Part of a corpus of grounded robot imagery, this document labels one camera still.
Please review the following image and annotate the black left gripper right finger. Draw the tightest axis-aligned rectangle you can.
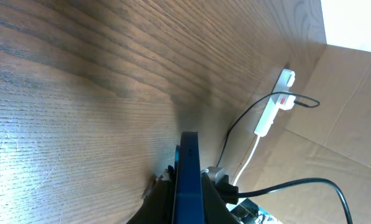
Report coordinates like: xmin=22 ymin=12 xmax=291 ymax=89
xmin=201 ymin=169 xmax=239 ymax=224

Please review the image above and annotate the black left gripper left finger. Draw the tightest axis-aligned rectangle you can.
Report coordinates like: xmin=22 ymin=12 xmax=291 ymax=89
xmin=127 ymin=166 xmax=175 ymax=224

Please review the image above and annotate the blue Galaxy smartphone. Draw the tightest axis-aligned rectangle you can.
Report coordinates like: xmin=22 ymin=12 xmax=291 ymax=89
xmin=172 ymin=131 xmax=204 ymax=224

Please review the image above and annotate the brown cardboard panel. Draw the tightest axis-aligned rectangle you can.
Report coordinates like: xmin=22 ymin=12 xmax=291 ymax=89
xmin=238 ymin=46 xmax=371 ymax=223

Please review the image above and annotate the white power strip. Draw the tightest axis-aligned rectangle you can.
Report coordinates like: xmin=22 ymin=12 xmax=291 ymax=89
xmin=254 ymin=68 xmax=296 ymax=137

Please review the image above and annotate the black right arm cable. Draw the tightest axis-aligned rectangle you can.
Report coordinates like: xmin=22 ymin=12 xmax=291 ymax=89
xmin=216 ymin=177 xmax=355 ymax=224

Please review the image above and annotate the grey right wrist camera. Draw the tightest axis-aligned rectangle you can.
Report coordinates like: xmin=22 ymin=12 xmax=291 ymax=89
xmin=204 ymin=166 xmax=226 ymax=184

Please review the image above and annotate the white power strip cord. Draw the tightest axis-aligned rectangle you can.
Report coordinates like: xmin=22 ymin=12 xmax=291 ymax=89
xmin=231 ymin=134 xmax=262 ymax=187

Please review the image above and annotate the white USB wall charger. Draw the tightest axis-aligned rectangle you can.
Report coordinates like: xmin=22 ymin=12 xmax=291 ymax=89
xmin=276 ymin=94 xmax=296 ymax=111

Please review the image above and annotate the black USB charging cable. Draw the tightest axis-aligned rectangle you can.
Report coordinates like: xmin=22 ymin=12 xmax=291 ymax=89
xmin=215 ymin=91 xmax=321 ymax=169

